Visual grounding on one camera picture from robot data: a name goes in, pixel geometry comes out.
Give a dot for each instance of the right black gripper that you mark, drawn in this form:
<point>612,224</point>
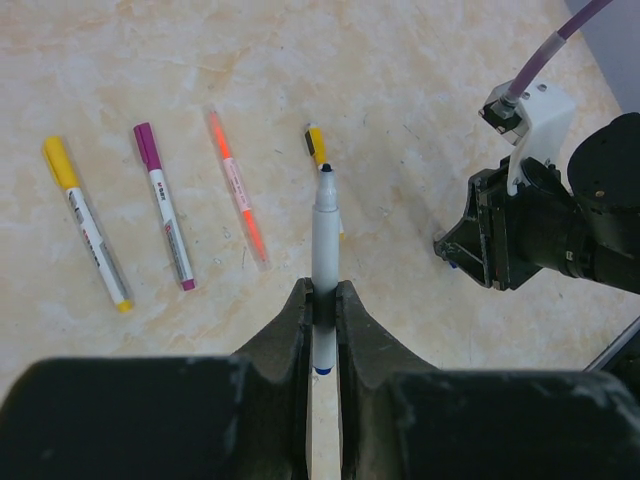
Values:
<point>501,240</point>

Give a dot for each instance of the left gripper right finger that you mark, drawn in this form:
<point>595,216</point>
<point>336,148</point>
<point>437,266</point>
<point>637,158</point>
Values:
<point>403,418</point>

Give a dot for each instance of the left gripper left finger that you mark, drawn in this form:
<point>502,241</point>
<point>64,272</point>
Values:
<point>240,416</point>

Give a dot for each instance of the orange white pen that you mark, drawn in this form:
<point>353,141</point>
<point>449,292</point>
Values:
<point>238,191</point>

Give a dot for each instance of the white pen red marks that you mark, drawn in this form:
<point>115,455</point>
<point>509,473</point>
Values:
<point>172,231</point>

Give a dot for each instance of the yellow pen cap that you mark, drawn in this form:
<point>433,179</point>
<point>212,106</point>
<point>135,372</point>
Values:
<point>59,163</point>
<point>315,144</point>

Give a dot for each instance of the white pen yellow tip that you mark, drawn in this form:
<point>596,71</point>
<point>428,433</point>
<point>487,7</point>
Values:
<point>98,249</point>

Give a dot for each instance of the purple pen cap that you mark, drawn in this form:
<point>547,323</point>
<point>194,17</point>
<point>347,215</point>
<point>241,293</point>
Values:
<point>147,147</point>

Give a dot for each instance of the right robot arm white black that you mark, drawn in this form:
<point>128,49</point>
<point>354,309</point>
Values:
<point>587,228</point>

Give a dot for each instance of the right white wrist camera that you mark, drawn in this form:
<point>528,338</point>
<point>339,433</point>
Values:
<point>537,129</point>

